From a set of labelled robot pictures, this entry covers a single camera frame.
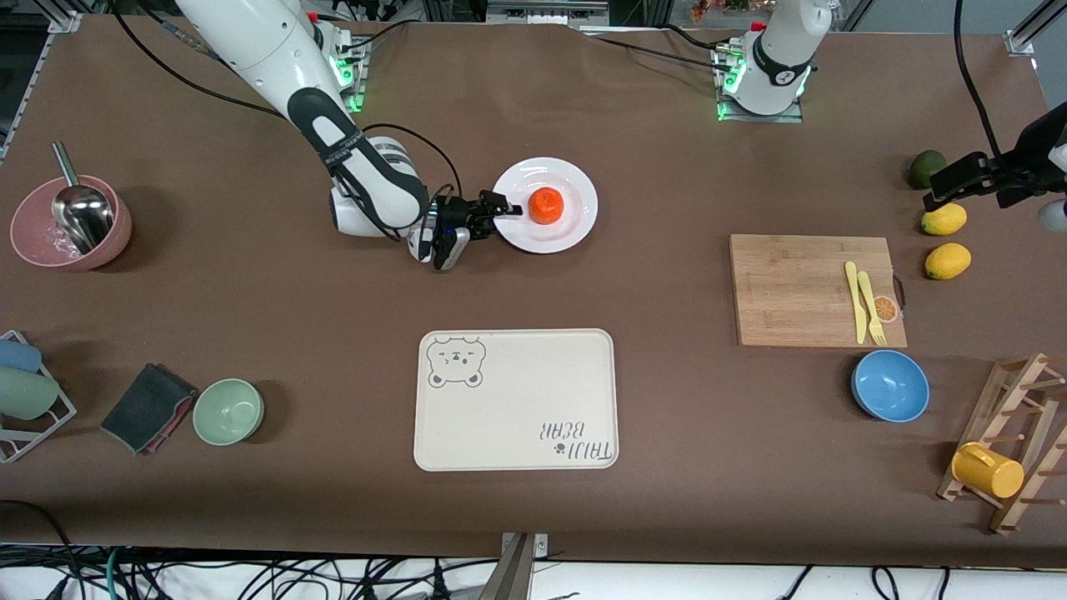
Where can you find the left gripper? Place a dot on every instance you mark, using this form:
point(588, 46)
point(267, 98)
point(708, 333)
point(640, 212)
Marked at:
point(1019, 173)

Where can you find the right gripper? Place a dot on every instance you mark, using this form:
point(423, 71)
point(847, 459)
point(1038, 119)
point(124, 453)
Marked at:
point(457, 216)

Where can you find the orange fruit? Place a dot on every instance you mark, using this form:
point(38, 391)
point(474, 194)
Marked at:
point(546, 206)

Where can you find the white round plate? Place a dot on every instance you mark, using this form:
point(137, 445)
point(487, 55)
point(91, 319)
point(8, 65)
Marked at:
point(575, 225)

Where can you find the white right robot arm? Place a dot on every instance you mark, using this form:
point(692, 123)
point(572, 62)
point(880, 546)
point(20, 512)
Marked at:
point(250, 42)

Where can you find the green avocado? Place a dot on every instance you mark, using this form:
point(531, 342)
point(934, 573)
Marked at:
point(921, 165)

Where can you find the yellow lemon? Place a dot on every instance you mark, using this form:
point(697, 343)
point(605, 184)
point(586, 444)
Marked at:
point(946, 222)
point(948, 261)

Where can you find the yellow plastic fork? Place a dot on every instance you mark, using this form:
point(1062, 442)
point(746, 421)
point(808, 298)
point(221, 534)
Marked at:
point(869, 296)

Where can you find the orange slice shaped tag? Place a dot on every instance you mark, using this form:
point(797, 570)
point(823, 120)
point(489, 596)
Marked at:
point(887, 310)

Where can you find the yellow plastic knife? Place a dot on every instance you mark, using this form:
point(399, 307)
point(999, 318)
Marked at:
point(857, 308)

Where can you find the brown table cover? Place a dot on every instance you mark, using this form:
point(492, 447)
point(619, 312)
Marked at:
point(333, 300)

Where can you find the cream bear print tray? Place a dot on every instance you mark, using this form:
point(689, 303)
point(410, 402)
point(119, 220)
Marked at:
point(517, 400)

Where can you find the wooden cutting board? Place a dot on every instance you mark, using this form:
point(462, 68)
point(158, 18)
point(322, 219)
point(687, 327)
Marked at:
point(792, 300)

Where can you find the blue bowl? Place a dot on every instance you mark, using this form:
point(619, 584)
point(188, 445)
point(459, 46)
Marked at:
point(890, 385)

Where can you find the wooden peg rack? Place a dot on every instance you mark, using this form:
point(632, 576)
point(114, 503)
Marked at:
point(1013, 392)

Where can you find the yellow mug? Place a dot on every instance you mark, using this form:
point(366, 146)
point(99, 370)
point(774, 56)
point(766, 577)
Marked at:
point(988, 472)

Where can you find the colourful toy pile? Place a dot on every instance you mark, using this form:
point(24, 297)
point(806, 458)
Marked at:
point(717, 7)

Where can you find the pale green bowl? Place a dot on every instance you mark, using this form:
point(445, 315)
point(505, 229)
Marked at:
point(227, 412)

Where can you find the pink folded cloth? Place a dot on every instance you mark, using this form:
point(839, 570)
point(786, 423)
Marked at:
point(182, 417)

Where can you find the dark grey folded cloth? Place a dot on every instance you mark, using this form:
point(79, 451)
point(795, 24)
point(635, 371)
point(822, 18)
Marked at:
point(142, 408)

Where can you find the metal scoop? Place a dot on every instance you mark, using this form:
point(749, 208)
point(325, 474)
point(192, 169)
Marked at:
point(83, 212)

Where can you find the clear fake ice pieces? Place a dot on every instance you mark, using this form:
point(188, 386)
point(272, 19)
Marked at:
point(54, 242)

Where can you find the pink bowl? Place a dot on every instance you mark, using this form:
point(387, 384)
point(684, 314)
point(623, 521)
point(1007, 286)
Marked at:
point(29, 217)

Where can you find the blue cup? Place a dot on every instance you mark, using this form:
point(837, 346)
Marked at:
point(17, 356)

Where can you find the pale green cup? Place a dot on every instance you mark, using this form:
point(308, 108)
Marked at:
point(25, 393)

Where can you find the silver corner bracket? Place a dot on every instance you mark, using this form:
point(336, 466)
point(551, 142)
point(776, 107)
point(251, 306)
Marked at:
point(65, 22)
point(1029, 33)

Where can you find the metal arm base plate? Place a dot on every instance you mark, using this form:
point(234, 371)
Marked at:
point(758, 117)
point(358, 79)

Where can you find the silver aluminium frame rail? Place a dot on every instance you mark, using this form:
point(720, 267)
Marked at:
point(546, 10)

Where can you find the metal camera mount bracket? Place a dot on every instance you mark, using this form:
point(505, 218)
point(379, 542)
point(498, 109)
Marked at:
point(521, 558)

